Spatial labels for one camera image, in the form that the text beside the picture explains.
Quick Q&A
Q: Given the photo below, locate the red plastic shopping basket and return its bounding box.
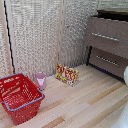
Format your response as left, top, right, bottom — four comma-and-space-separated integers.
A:
0, 73, 46, 126

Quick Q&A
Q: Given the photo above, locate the narrow beige woven screen panel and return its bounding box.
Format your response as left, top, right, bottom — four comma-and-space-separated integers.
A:
62, 0, 100, 68

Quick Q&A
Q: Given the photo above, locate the silver drawer handle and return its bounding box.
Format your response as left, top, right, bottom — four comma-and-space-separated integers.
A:
95, 54, 121, 68
91, 31, 120, 43

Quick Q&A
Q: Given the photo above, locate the wide beige woven screen panel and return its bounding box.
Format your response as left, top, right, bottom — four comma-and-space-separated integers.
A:
6, 0, 62, 80

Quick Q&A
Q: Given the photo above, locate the black vertical strip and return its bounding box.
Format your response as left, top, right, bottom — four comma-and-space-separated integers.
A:
3, 0, 15, 76

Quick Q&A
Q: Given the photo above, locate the yellow red patterned box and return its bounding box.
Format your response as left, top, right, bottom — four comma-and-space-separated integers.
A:
55, 63, 80, 88

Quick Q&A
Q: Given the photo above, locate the wooden screen post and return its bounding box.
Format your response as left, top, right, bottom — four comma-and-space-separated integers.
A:
55, 0, 67, 73

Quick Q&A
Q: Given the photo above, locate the dark brown drawer cabinet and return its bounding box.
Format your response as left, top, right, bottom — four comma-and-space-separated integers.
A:
83, 8, 128, 82

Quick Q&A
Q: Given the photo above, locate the pink cup with print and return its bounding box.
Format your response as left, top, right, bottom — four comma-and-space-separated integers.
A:
34, 72, 48, 91

